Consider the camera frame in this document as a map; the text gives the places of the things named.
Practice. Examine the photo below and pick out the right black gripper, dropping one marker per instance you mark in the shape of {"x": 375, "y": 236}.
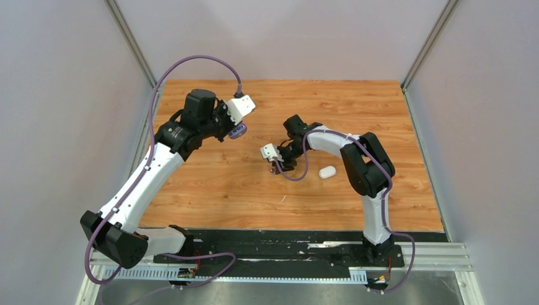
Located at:
{"x": 286, "y": 166}

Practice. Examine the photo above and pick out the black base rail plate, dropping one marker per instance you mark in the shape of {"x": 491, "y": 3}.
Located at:
{"x": 292, "y": 254}

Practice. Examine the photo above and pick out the blue-grey earbud case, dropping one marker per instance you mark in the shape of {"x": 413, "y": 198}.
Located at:
{"x": 238, "y": 131}

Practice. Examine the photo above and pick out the left aluminium frame post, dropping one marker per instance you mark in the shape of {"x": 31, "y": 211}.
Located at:
{"x": 123, "y": 26}

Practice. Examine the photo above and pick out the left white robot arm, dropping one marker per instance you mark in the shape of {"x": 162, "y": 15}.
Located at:
{"x": 114, "y": 230}

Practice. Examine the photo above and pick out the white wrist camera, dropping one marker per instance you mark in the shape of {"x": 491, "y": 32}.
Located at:
{"x": 239, "y": 108}
{"x": 271, "y": 153}

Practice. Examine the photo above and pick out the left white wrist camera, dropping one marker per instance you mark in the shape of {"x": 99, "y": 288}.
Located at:
{"x": 239, "y": 108}

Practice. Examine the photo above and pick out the right aluminium frame post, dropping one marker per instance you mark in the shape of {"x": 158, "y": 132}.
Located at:
{"x": 430, "y": 41}

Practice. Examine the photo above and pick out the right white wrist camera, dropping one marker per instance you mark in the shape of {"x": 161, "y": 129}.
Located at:
{"x": 271, "y": 153}

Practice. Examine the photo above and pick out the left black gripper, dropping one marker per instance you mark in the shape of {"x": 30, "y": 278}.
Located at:
{"x": 222, "y": 107}

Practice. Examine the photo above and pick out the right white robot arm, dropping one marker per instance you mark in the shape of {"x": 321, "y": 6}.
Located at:
{"x": 367, "y": 165}

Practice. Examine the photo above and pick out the aluminium frame post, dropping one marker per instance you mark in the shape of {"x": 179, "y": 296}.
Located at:
{"x": 123, "y": 26}
{"x": 430, "y": 41}

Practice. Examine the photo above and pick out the white earbud charging case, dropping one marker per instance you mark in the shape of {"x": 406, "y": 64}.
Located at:
{"x": 327, "y": 172}

